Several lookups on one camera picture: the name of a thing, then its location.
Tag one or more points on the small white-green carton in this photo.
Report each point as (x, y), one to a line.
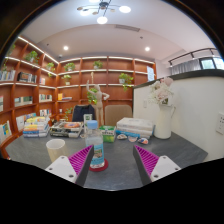
(87, 117)

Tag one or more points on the green and white box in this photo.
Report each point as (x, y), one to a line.
(108, 134)

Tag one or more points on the ceiling air vent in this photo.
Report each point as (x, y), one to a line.
(127, 28)

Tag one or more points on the branched ceiling lamp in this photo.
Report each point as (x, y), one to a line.
(102, 19)

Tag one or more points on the stack of dark books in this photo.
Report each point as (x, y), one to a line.
(66, 129)

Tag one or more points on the pink and white flowers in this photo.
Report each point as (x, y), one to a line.
(160, 91)

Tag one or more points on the white wall socket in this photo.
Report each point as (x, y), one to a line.
(220, 123)

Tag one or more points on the wooden artist mannequin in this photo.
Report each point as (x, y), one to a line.
(98, 103)

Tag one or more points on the stack of colourful books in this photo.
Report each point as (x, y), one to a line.
(36, 127)

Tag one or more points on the white wall switch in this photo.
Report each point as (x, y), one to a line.
(145, 103)

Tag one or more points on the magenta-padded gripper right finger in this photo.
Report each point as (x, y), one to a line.
(160, 168)

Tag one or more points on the clear blue-capped water bottle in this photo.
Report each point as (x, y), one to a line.
(95, 146)

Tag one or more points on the small painted stone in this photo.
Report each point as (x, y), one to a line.
(121, 136)
(143, 141)
(133, 139)

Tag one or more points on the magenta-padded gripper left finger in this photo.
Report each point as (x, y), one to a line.
(63, 168)

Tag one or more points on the tan upholstered chair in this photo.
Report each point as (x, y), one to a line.
(118, 114)

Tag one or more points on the white ceramic jug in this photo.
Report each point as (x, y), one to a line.
(163, 123)

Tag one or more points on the red-brown wooden shelf unit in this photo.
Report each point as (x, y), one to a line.
(43, 90)

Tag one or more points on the recessed ceiling spotlight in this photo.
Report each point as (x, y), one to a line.
(147, 48)
(65, 48)

